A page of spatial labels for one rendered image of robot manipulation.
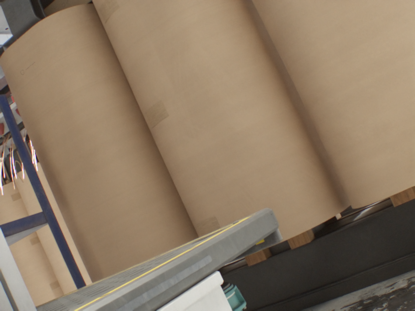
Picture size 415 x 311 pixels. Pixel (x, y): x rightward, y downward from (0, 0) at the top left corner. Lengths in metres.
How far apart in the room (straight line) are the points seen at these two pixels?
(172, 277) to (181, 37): 1.08
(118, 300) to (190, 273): 0.12
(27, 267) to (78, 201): 2.80
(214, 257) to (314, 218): 0.90
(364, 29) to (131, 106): 0.75
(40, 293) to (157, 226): 2.94
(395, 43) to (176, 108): 0.58
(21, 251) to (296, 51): 3.46
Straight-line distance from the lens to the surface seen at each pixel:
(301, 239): 1.61
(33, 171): 1.78
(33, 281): 4.61
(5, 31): 2.58
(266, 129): 1.51
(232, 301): 0.76
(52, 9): 2.03
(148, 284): 0.53
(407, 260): 1.56
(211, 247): 0.64
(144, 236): 1.74
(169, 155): 1.63
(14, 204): 4.63
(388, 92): 1.38
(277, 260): 1.69
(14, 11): 2.02
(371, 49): 1.38
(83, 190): 1.82
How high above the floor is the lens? 0.35
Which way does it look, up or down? 5 degrees up
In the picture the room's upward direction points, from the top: 25 degrees counter-clockwise
